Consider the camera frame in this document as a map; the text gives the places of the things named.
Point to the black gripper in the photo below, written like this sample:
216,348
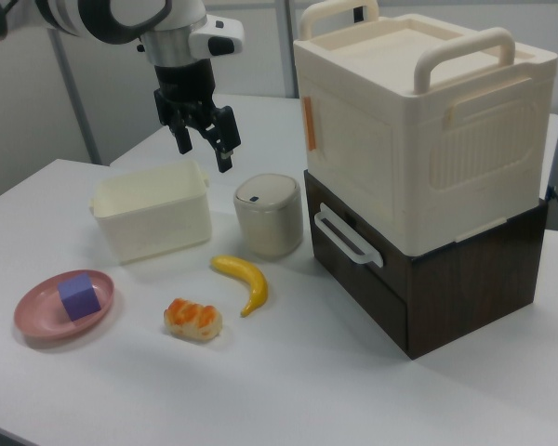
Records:
183,88

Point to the cream open plastic bin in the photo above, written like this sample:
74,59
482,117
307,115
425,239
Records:
158,227

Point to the orange tape strip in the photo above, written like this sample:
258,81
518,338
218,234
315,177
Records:
310,123

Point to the small beige lidded trash can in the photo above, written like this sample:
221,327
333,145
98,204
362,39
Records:
272,218

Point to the yellow toy banana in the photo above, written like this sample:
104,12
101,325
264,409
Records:
253,279

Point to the orange glazed toy bread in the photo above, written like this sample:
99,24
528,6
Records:
193,320

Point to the purple cube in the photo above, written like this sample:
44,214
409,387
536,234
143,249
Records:
79,299

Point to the pink plastic plate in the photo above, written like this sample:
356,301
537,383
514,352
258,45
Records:
37,316

